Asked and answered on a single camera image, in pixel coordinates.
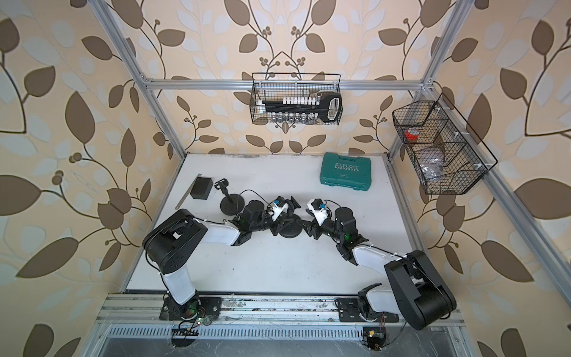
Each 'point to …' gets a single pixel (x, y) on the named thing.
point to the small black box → (201, 188)
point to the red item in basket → (410, 137)
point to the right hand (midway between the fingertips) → (303, 215)
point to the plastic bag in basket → (432, 162)
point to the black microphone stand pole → (223, 184)
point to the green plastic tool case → (346, 172)
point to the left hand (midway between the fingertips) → (287, 213)
